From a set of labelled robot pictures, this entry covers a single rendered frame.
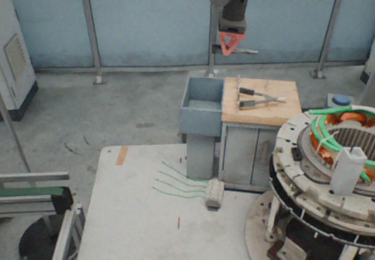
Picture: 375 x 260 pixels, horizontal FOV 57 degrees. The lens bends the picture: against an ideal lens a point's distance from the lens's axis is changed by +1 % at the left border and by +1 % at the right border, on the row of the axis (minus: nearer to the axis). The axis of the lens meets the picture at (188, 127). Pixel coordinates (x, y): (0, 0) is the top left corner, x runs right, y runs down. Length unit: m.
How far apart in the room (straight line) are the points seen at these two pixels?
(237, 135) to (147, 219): 0.34
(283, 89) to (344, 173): 0.42
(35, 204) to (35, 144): 1.47
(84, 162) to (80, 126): 0.41
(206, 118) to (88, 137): 1.75
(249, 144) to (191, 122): 0.17
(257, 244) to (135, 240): 0.31
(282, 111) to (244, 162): 0.19
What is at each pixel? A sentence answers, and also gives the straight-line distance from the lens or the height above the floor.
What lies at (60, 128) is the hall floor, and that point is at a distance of 2.71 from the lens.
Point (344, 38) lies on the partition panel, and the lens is 3.36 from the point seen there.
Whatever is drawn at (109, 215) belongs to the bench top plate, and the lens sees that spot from 1.01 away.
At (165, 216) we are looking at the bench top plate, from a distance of 0.99.
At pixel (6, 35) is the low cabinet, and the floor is 0.59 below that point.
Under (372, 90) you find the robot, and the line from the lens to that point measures 1.21.
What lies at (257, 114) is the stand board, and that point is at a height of 1.06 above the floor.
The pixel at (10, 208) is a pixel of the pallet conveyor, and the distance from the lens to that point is 1.22.
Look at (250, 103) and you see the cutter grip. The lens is 0.87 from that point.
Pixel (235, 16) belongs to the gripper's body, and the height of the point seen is 1.27.
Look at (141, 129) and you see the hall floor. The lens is 2.56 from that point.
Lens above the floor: 1.56
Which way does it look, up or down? 38 degrees down
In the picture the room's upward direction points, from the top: straight up
